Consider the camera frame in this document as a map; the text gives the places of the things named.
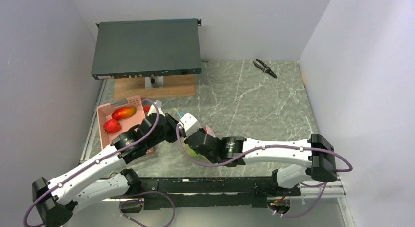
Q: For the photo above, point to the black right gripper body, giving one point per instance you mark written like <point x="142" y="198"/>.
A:
<point x="213" y="158"/>

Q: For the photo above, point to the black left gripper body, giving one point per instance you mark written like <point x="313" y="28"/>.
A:
<point x="169" y="133"/>

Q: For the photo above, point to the clear zip top bag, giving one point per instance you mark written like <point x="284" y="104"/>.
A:
<point x="181" y="133"/>

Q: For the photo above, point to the light green cabbage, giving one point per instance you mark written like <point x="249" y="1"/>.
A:
<point x="192" y="153"/>

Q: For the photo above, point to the red apple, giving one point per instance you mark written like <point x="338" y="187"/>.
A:
<point x="209" y="131"/>

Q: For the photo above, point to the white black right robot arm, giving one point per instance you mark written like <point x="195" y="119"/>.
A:
<point x="307" y="159"/>

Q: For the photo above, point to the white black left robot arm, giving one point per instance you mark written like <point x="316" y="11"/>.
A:
<point x="57" y="199"/>

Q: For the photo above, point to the wooden block stand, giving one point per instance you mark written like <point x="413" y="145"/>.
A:
<point x="165" y="87"/>

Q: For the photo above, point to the red orange mango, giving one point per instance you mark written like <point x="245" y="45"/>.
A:
<point x="123" y="113"/>

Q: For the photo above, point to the red strawberry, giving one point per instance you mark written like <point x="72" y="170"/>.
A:
<point x="112" y="126"/>

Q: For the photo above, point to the pink plastic perforated basket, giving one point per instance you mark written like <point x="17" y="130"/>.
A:
<point x="104" y="113"/>

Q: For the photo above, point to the dark green rack server box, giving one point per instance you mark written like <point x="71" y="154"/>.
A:
<point x="146" y="48"/>

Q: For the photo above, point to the black pliers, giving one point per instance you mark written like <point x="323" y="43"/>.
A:
<point x="264" y="67"/>

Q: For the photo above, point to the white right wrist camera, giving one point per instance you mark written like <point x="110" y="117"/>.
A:
<point x="189" y="124"/>

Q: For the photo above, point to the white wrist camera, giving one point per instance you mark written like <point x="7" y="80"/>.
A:
<point x="149" y="109"/>
<point x="189" y="124"/>

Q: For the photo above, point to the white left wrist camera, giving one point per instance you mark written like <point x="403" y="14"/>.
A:
<point x="149" y="109"/>

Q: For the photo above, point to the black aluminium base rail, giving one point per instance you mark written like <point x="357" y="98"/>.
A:
<point x="255" y="192"/>

